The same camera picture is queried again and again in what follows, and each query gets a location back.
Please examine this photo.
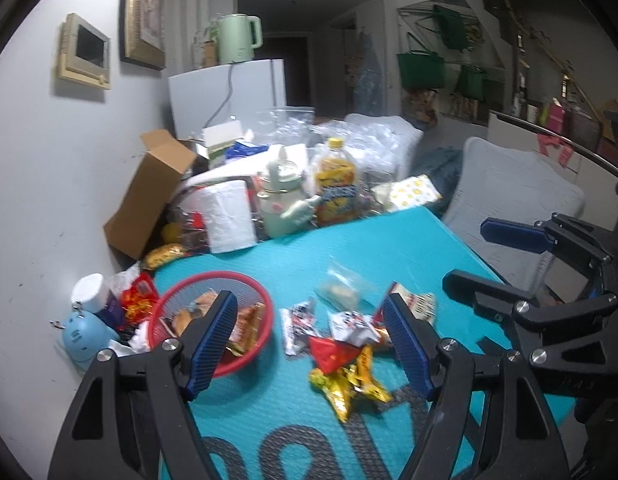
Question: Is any brown seaweed cracker bag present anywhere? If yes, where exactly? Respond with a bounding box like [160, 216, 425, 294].
[170, 289, 266, 356]

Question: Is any red gold snack packet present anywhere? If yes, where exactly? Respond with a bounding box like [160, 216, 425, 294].
[372, 282, 437, 335]

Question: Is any red cartoon candy packet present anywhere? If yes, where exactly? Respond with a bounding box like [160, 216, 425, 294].
[309, 336, 362, 374]

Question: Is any white black calligraphy snack packet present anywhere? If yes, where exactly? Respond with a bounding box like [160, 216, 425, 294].
[328, 311, 382, 348]

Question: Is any clear bag of snacks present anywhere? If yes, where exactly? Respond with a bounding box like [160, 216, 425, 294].
[315, 258, 377, 311]

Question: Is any crumpled white tissue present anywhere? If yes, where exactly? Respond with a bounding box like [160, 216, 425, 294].
[107, 321, 150, 358]

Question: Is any white leaf pattern cushion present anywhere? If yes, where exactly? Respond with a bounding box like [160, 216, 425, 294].
[442, 136, 584, 292]

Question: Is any blue round humidifier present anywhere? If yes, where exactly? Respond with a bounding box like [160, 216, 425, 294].
[50, 310, 119, 372]

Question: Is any red yellow wrapper packet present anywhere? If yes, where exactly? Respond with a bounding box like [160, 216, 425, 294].
[120, 272, 159, 325]

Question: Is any white cap dark bottle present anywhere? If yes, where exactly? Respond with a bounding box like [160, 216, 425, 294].
[70, 273, 124, 330]

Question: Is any yellow smiley paper bag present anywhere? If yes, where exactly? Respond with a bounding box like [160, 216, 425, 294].
[372, 174, 442, 212]

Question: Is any red plastic basket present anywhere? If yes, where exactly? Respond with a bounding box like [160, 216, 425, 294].
[147, 271, 275, 377]

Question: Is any silver white snack packet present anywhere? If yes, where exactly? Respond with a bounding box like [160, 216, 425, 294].
[280, 298, 320, 358]

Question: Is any yellow gold snack packet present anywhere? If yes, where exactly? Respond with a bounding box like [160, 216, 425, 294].
[309, 344, 392, 424]

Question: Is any clear plastic bags pile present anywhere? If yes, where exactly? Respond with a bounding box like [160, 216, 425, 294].
[247, 106, 424, 180]

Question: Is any teal bubble mat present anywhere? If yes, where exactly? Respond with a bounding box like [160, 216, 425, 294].
[151, 205, 575, 480]

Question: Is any brown cardboard box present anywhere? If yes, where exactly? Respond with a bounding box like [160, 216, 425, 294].
[104, 129, 196, 259]

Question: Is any green tote bag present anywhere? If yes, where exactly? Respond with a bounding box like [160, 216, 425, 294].
[397, 32, 446, 90]

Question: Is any white paper towel roll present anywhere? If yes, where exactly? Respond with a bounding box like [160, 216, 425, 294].
[195, 180, 258, 254]

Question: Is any iced tea bottle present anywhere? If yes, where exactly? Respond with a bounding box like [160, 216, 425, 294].
[312, 136, 360, 226]

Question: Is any mint cartoon water jug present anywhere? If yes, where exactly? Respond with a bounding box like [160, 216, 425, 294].
[257, 156, 321, 238]

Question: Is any white mini fridge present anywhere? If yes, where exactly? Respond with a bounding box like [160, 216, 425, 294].
[168, 60, 286, 139]

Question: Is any green electric kettle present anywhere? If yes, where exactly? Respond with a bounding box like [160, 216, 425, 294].
[211, 13, 263, 64]

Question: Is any gold framed picture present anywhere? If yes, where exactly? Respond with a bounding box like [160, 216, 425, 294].
[119, 0, 166, 70]

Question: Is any cream wall intercom panel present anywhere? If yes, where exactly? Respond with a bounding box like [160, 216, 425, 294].
[56, 13, 110, 90]

